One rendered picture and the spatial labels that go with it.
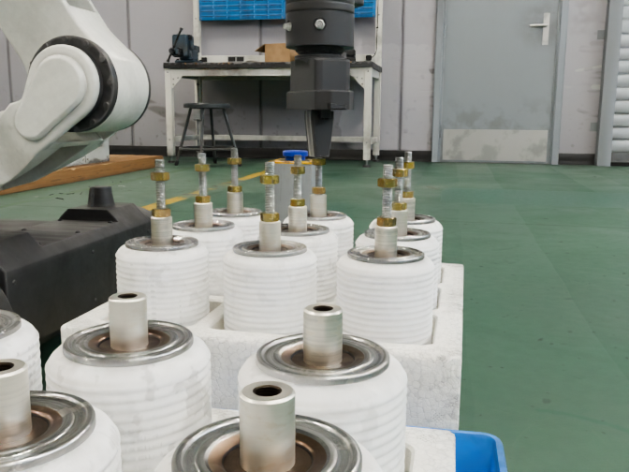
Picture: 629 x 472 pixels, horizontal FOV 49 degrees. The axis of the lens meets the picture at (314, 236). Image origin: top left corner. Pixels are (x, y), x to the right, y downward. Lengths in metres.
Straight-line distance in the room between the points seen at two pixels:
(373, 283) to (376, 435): 0.28
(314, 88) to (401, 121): 4.94
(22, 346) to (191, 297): 0.28
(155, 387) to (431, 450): 0.18
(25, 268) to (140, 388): 0.67
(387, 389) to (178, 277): 0.37
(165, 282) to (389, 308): 0.23
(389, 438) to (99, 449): 0.15
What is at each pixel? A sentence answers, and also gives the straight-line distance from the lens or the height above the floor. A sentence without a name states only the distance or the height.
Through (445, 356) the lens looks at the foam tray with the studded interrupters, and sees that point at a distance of 0.62.
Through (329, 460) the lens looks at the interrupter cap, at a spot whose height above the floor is 0.25.
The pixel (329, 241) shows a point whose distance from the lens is 0.78.
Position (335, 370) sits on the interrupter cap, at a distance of 0.37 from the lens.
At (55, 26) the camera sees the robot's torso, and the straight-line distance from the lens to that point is 1.14.
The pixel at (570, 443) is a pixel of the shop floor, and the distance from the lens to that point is 0.91.
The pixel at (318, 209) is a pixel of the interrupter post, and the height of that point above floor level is 0.26.
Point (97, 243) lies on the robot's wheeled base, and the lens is 1.21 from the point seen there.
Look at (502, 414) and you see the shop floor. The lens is 0.96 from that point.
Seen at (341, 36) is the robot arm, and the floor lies 0.48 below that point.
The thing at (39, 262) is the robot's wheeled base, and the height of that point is 0.17.
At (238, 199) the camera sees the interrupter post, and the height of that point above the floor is 0.27.
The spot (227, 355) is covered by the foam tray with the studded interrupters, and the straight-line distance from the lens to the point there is 0.66.
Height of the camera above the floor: 0.39
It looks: 10 degrees down
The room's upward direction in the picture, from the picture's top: straight up
